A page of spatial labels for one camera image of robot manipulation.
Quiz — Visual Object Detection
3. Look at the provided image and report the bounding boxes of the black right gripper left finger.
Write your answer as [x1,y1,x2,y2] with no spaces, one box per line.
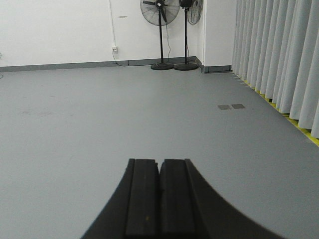
[82,159,159,239]

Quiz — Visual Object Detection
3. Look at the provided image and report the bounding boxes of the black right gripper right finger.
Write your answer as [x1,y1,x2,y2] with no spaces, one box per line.
[160,159,280,239]

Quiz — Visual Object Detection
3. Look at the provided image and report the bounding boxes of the grey floor outlet plate left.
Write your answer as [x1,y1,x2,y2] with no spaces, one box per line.
[218,105,231,110]

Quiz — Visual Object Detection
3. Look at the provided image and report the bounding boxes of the grey floor outlet plate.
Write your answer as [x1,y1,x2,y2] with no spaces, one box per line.
[218,105,231,110]
[231,104,245,109]

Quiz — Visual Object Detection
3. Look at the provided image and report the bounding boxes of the grey floor outlet plate right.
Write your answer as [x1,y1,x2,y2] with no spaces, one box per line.
[231,104,245,109]

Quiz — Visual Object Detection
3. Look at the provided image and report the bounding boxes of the grey pleated curtain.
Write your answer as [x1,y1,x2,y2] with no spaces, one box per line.
[232,0,319,138]

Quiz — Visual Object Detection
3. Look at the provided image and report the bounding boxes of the black fan power cable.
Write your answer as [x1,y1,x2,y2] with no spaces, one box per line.
[112,24,172,67]

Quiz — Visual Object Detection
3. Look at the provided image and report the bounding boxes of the black pedestal fan left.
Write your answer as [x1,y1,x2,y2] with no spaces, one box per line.
[140,0,179,70]

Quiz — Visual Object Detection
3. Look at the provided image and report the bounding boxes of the black pedestal fan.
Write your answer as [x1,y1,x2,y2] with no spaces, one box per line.
[174,0,204,71]
[140,0,179,70]

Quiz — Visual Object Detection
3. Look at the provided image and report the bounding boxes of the black pedestal fan right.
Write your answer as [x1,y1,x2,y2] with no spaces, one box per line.
[174,0,204,71]

